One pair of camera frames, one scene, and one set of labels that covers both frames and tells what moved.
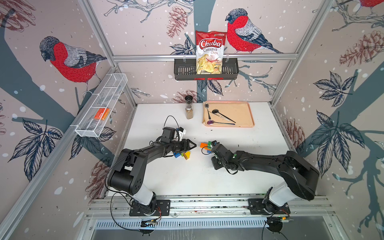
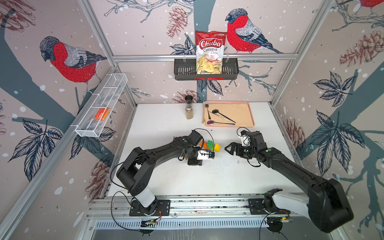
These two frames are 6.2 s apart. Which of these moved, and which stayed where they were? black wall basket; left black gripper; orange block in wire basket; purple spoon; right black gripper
Moved: left black gripper; right black gripper
Stayed: orange block in wire basket; purple spoon; black wall basket
